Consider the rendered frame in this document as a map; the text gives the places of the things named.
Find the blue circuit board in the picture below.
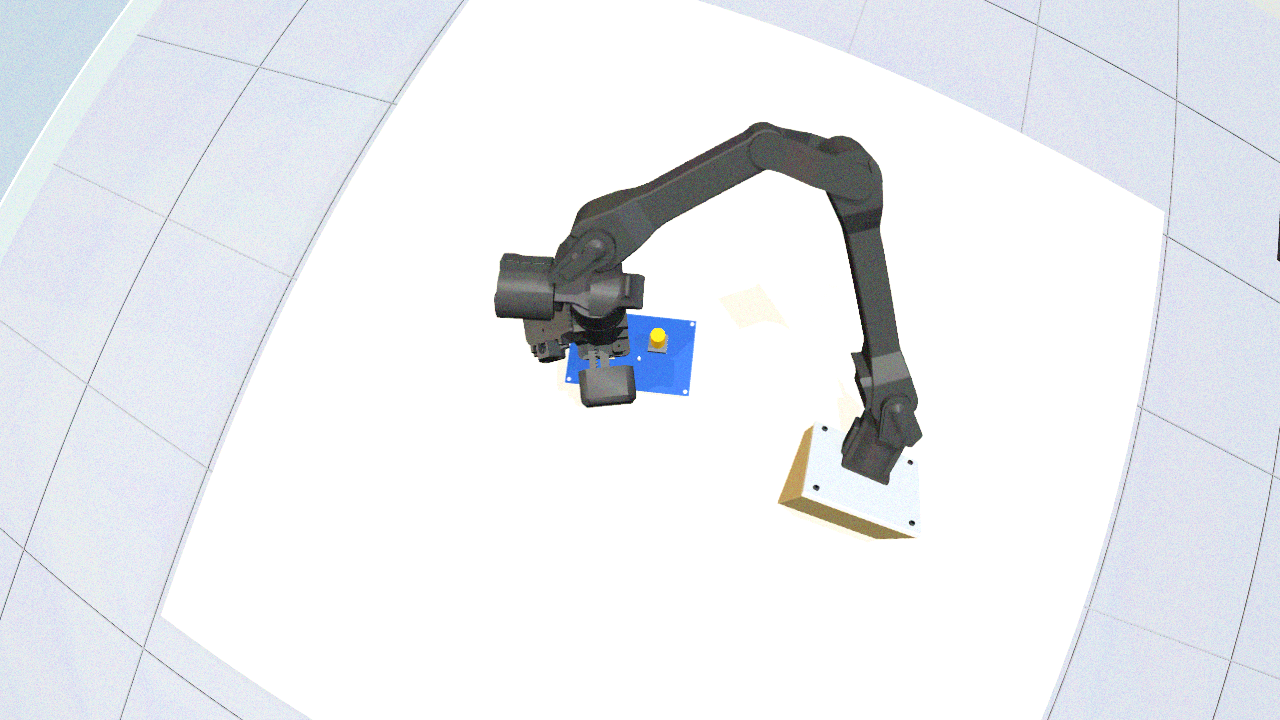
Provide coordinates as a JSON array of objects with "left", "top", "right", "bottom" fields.
[{"left": 564, "top": 314, "right": 698, "bottom": 396}]

